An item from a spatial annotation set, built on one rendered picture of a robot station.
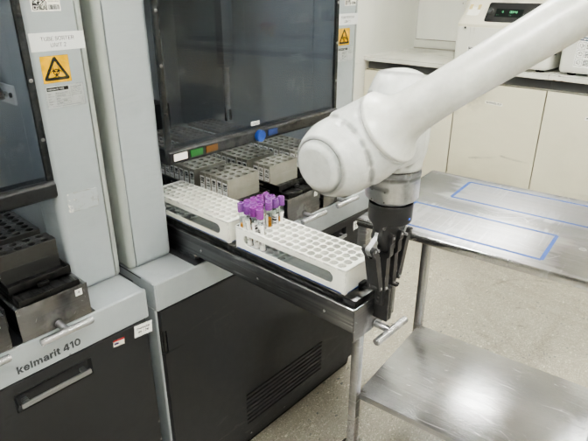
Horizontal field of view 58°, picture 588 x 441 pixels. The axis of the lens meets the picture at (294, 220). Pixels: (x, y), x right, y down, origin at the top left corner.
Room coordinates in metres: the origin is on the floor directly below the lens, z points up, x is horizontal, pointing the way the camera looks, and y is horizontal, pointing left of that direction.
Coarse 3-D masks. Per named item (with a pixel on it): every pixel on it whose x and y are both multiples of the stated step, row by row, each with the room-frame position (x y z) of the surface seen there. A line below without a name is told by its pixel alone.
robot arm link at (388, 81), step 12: (384, 72) 0.82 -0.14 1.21; (396, 72) 0.81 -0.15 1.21; (408, 72) 0.81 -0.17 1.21; (420, 72) 0.83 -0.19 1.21; (372, 84) 0.82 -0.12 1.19; (384, 84) 0.80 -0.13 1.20; (396, 84) 0.79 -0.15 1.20; (408, 84) 0.79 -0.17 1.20; (420, 144) 0.78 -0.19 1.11; (420, 156) 0.79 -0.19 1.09; (408, 168) 0.79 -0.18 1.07; (420, 168) 0.81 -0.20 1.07
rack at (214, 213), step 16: (176, 192) 1.22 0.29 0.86; (192, 192) 1.22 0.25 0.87; (208, 192) 1.23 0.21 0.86; (176, 208) 1.22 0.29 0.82; (192, 208) 1.12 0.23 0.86; (208, 208) 1.12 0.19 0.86; (224, 208) 1.12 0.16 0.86; (192, 224) 1.13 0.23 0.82; (208, 224) 1.16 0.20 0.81; (224, 224) 1.05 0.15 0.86; (224, 240) 1.05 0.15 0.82
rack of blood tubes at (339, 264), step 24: (264, 216) 1.07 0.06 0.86; (240, 240) 1.02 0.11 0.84; (264, 240) 0.97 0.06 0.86; (288, 240) 0.97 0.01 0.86; (312, 240) 0.96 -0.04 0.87; (336, 240) 0.96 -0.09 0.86; (288, 264) 0.92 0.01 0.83; (312, 264) 0.96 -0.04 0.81; (336, 264) 0.86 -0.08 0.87; (360, 264) 0.86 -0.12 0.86; (336, 288) 0.84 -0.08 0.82
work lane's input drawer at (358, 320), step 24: (168, 216) 1.18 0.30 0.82; (192, 240) 1.10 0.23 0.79; (216, 240) 1.06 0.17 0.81; (216, 264) 1.05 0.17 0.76; (240, 264) 0.99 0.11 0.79; (264, 264) 0.96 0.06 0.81; (264, 288) 0.94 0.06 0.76; (288, 288) 0.90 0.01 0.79; (312, 288) 0.87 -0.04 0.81; (360, 288) 0.85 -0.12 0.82; (312, 312) 0.86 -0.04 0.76; (336, 312) 0.82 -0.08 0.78; (360, 312) 0.81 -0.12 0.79; (360, 336) 0.81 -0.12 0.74; (384, 336) 0.79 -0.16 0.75
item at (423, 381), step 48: (432, 192) 1.34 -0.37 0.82; (480, 192) 1.34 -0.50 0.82; (528, 192) 1.34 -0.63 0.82; (432, 240) 1.05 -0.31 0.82; (480, 240) 1.05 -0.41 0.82; (528, 240) 1.05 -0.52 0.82; (576, 240) 1.05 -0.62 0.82; (432, 336) 1.44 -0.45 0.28; (384, 384) 1.21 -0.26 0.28; (432, 384) 1.21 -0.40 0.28; (480, 384) 1.21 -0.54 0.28; (528, 384) 1.21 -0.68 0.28; (576, 384) 1.21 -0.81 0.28; (432, 432) 1.04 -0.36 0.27; (480, 432) 1.03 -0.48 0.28; (528, 432) 1.03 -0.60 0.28; (576, 432) 1.03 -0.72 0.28
